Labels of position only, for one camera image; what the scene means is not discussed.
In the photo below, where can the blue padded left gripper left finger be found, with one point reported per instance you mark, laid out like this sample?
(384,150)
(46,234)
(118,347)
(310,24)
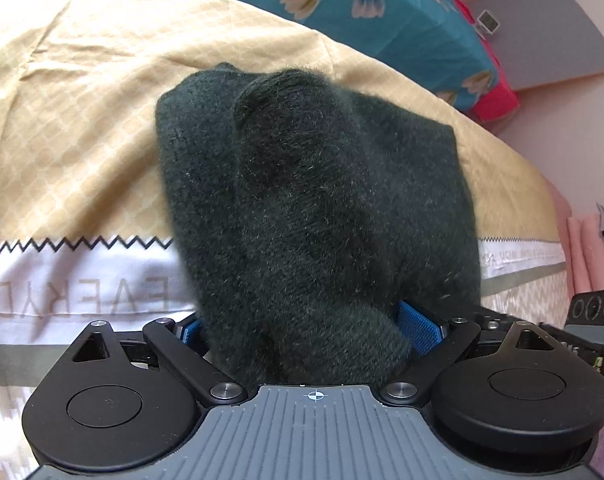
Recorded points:
(180,347)

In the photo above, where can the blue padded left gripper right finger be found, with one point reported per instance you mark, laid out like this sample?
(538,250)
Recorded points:
(437,342)

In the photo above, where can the dark green knit sweater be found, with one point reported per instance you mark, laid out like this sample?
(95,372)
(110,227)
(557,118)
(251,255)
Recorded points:
(304,213)

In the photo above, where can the black device with dials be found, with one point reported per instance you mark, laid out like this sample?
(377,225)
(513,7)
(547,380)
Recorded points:
(583,330)

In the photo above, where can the beige patterned bed cover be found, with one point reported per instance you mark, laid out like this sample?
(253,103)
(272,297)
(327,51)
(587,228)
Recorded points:
(84,232)

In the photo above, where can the pink folded cloth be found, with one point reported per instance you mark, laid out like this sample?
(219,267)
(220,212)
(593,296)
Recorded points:
(586,253)

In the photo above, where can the red bedding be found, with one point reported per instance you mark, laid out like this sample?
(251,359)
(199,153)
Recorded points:
(499,101)

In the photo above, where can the grey board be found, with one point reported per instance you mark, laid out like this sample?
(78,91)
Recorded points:
(541,42)

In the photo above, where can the small white digital clock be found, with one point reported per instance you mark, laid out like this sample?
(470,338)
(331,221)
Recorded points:
(486,23)

